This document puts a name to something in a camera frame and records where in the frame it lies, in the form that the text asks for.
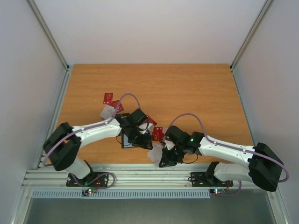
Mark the controller board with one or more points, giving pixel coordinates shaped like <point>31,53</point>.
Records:
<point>88,192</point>
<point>217,191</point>

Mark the grey slotted cable duct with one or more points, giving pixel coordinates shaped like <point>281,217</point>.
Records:
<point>124,194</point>

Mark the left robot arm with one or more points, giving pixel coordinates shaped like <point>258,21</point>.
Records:
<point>64,143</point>

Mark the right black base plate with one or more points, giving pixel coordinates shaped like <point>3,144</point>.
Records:
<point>201,179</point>

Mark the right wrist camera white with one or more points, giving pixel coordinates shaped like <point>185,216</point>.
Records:
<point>169,145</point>

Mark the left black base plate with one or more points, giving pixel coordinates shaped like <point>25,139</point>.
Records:
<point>94,179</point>

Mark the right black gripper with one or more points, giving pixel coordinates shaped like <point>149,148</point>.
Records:
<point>170,156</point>

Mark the right controller board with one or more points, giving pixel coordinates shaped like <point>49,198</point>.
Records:
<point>217,191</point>

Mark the red card far left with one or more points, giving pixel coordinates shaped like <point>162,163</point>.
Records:
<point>108,98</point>

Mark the red card left cluster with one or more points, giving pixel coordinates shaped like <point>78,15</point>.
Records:
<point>117,105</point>

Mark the red card centre pile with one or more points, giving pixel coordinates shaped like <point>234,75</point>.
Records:
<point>158,134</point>

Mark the white card left cluster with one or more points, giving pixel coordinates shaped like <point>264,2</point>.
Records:
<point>108,112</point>

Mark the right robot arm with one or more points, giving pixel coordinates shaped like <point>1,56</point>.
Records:
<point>257,164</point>

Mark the left controller board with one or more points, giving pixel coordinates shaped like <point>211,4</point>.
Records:
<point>88,192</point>

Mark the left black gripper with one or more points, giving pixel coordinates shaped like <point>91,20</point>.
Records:
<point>144,142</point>

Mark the black leather card holder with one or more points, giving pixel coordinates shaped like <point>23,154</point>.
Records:
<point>125,143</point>

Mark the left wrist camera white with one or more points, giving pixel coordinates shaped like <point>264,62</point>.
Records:
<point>146,127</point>

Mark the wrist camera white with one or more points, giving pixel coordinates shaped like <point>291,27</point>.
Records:
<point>146,127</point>
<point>169,145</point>

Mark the red VIP card centre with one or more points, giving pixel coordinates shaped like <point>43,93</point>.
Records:
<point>151,120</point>

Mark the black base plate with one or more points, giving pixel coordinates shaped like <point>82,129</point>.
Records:
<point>94,179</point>
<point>201,179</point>

